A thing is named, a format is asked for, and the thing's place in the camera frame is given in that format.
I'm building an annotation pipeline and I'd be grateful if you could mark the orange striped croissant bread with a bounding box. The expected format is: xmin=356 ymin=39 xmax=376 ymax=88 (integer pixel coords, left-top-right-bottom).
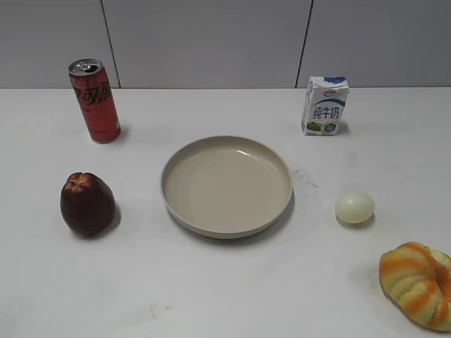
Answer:
xmin=378 ymin=242 xmax=450 ymax=332

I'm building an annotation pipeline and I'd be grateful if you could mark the beige round plate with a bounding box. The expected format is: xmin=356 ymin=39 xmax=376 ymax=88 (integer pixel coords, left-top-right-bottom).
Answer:
xmin=160 ymin=135 xmax=294 ymax=239

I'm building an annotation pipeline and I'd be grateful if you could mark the white blue milk carton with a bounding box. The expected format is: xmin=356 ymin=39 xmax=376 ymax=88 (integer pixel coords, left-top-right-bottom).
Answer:
xmin=301 ymin=76 xmax=350 ymax=136

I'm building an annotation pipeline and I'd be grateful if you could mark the white peeled egg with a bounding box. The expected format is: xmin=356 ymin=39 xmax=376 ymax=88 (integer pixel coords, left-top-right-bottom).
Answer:
xmin=335 ymin=191 xmax=376 ymax=224

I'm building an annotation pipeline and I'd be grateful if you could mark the dark red wax apple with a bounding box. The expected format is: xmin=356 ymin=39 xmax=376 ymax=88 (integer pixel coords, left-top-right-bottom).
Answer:
xmin=60 ymin=173 xmax=116 ymax=237

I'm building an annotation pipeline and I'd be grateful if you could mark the red cola can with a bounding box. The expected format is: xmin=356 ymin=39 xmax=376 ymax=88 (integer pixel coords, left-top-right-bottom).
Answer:
xmin=68 ymin=58 xmax=121 ymax=143

